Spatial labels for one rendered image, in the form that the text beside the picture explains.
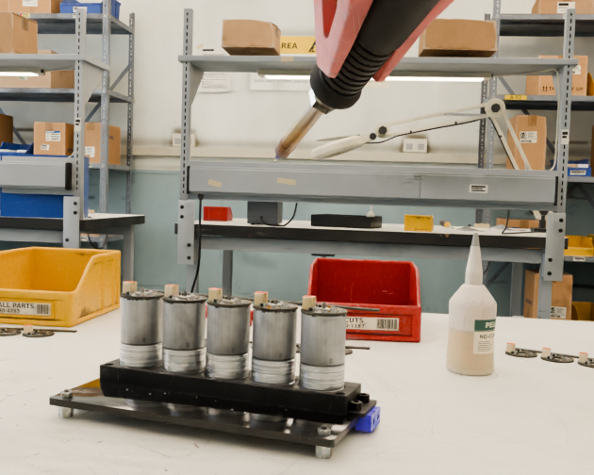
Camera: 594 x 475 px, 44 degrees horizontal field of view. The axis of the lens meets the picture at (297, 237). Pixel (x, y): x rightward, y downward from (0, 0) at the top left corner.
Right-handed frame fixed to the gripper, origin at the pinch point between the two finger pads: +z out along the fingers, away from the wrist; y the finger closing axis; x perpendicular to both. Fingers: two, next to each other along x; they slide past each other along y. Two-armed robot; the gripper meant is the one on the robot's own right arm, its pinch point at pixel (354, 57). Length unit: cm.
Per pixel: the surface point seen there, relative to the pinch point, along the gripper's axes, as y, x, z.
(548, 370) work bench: -23.9, -1.6, 22.3
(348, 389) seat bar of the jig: -3.4, 3.2, 16.9
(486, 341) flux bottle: -18.2, -3.0, 20.2
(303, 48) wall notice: -188, -393, 129
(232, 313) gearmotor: 1.8, -2.1, 15.7
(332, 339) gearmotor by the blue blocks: -2.3, 1.8, 14.6
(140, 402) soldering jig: 6.6, -0.2, 19.9
